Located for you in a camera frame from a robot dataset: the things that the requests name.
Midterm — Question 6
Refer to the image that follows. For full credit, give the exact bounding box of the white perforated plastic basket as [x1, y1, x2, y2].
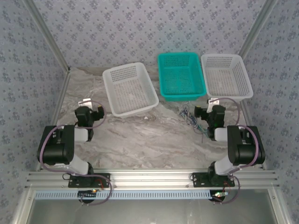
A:
[200, 53, 254, 103]
[102, 62, 160, 117]

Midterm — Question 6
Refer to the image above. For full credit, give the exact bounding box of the teal perforated plastic basket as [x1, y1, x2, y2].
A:
[157, 52, 207, 102]

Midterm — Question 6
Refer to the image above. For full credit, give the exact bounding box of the small black circuit board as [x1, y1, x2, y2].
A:
[78, 190, 98, 203]
[211, 190, 229, 203]

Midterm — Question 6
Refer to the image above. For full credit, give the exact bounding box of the grey metal shelf panel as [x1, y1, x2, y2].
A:
[30, 198, 278, 224]

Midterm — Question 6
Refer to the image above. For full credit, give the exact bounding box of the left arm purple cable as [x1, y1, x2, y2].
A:
[37, 99, 113, 206]

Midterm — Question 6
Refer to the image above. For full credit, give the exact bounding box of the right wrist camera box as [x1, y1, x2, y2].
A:
[206, 98, 221, 112]

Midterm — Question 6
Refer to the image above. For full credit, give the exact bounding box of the bundle of thin wires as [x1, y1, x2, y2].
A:
[179, 105, 199, 128]

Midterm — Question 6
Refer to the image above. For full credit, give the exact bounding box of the white thin wire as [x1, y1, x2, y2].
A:
[178, 105, 190, 117]

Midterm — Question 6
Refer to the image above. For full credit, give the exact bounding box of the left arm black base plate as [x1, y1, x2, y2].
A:
[68, 173, 111, 189]

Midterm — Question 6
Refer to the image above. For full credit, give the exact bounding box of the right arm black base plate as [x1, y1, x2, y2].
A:
[192, 172, 235, 189]

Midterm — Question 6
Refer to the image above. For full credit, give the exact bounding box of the aluminium frame cross rail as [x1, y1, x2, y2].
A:
[25, 169, 280, 190]

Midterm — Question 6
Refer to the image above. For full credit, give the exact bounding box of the aluminium frame post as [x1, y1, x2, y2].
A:
[237, 0, 280, 59]
[23, 0, 71, 72]

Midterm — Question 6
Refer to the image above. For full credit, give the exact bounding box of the white slotted cable duct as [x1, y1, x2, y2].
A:
[34, 189, 212, 201]

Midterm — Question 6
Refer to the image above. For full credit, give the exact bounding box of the aluminium frame leg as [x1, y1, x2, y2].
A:
[10, 189, 36, 224]
[268, 188, 294, 224]

